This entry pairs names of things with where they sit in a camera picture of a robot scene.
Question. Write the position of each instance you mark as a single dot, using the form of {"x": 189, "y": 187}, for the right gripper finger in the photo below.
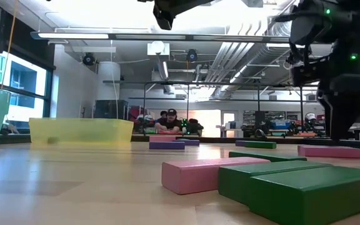
{"x": 327, "y": 118}
{"x": 348, "y": 115}

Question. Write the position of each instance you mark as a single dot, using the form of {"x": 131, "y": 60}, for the black background robot arm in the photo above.
{"x": 184, "y": 125}

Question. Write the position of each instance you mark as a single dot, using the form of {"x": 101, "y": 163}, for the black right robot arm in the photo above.
{"x": 339, "y": 25}

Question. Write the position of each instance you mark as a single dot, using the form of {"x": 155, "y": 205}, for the person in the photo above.
{"x": 171, "y": 122}
{"x": 163, "y": 114}
{"x": 310, "y": 118}

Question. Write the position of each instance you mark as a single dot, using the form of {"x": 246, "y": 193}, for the overhead light bar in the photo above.
{"x": 152, "y": 37}

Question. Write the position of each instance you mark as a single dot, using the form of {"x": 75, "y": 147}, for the blue storage box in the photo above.
{"x": 281, "y": 124}

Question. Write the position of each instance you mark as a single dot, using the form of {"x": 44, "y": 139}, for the black ceiling spotlight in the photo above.
{"x": 88, "y": 59}
{"x": 192, "y": 55}

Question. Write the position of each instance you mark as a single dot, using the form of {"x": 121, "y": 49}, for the storage shelf unit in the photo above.
{"x": 273, "y": 116}

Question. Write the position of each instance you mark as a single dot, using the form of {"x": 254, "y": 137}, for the black metal rack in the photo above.
{"x": 136, "y": 82}

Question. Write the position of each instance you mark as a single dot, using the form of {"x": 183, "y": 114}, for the silver ventilation ducts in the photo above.
{"x": 230, "y": 59}

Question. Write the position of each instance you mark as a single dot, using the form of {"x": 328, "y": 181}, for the white round column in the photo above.
{"x": 108, "y": 81}

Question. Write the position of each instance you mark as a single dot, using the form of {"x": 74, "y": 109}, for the white door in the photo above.
{"x": 229, "y": 120}

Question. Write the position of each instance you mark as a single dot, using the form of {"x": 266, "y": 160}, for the black cabinet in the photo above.
{"x": 111, "y": 109}

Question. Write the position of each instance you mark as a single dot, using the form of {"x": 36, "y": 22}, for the yellow translucent plastic bin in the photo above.
{"x": 80, "y": 129}

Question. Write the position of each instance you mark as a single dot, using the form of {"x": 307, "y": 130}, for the large window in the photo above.
{"x": 23, "y": 106}

